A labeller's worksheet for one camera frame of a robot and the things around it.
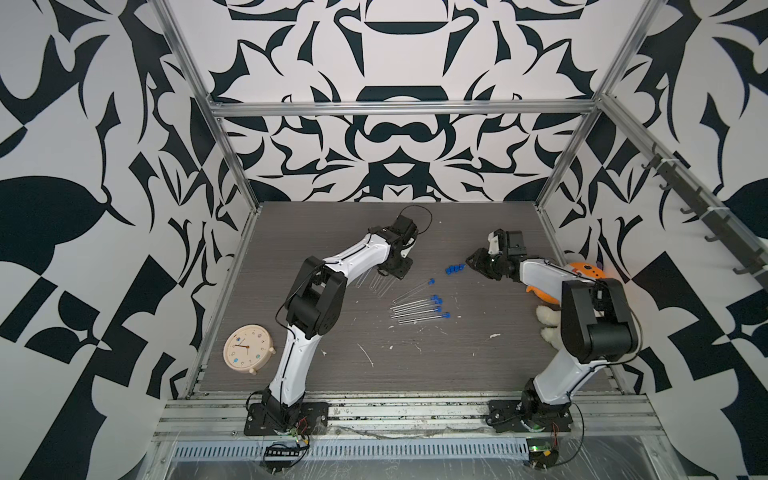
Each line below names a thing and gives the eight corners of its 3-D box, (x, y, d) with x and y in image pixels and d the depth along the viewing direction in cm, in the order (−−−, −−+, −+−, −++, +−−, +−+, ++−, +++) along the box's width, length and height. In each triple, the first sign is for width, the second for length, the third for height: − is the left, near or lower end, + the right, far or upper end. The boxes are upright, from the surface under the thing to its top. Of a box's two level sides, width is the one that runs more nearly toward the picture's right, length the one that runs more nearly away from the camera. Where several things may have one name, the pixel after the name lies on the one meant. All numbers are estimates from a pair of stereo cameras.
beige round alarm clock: (221, 374, 82) (215, 370, 79) (235, 329, 90) (230, 324, 87) (269, 374, 82) (265, 370, 79) (279, 329, 90) (276, 324, 87)
